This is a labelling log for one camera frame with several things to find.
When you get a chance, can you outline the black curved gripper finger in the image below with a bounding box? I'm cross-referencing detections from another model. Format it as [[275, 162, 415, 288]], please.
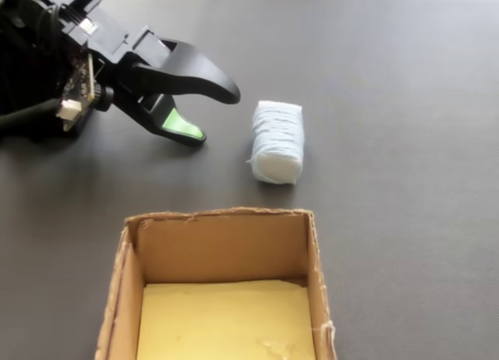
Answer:
[[131, 24, 241, 104]]

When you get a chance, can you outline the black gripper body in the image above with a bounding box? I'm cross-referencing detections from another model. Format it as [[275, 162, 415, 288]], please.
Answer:
[[57, 0, 157, 118]]

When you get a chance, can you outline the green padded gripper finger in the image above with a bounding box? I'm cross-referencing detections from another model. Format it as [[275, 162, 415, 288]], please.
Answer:
[[131, 94, 207, 148]]

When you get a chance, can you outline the white cloth roll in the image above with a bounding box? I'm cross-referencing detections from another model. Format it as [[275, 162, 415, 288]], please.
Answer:
[[245, 99, 305, 185]]

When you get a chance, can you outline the open cardboard box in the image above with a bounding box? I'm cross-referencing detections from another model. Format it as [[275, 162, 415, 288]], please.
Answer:
[[94, 206, 338, 360]]

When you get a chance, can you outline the large dark grey mat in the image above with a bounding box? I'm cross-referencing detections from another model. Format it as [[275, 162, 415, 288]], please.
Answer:
[[0, 0, 499, 360]]

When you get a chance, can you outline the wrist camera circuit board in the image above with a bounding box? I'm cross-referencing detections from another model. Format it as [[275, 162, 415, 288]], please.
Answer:
[[56, 52, 116, 133]]

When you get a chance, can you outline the black sleeved camera cable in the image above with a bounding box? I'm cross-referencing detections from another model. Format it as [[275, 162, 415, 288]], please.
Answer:
[[0, 100, 64, 138]]

